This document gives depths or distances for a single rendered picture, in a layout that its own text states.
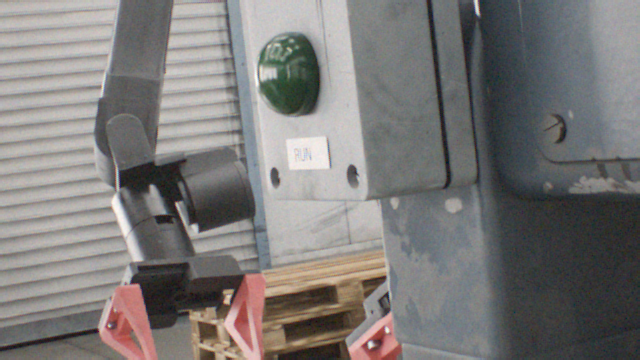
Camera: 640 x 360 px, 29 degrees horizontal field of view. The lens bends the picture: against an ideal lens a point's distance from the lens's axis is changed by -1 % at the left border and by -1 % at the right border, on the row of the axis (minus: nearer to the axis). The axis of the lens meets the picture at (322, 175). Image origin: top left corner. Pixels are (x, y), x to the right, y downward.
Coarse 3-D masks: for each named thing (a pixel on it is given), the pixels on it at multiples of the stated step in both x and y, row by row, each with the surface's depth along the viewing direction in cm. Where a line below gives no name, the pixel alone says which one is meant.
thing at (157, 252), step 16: (144, 224) 112; (176, 224) 113; (128, 240) 113; (144, 240) 111; (160, 240) 111; (176, 240) 111; (144, 256) 110; (160, 256) 110; (176, 256) 110; (192, 256) 111; (208, 256) 110; (224, 256) 111; (128, 272) 107; (144, 272) 107; (160, 272) 108; (176, 272) 109; (144, 288) 109; (160, 288) 110; (176, 288) 110; (176, 304) 111; (192, 304) 113; (208, 304) 114
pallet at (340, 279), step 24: (312, 264) 686; (336, 264) 674; (360, 264) 661; (384, 264) 651; (288, 288) 605; (312, 288) 609; (336, 288) 615; (360, 288) 620; (216, 312) 624; (264, 312) 598; (288, 312) 607; (312, 312) 609
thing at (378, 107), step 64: (256, 0) 46; (320, 0) 41; (384, 0) 41; (448, 0) 42; (320, 64) 42; (384, 64) 41; (448, 64) 42; (320, 128) 43; (384, 128) 41; (448, 128) 42; (320, 192) 43; (384, 192) 41
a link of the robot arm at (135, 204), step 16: (176, 176) 117; (128, 192) 115; (144, 192) 114; (160, 192) 115; (176, 192) 118; (112, 208) 116; (128, 208) 114; (144, 208) 113; (160, 208) 113; (176, 208) 115; (192, 208) 115; (128, 224) 113; (160, 224) 113; (192, 224) 117
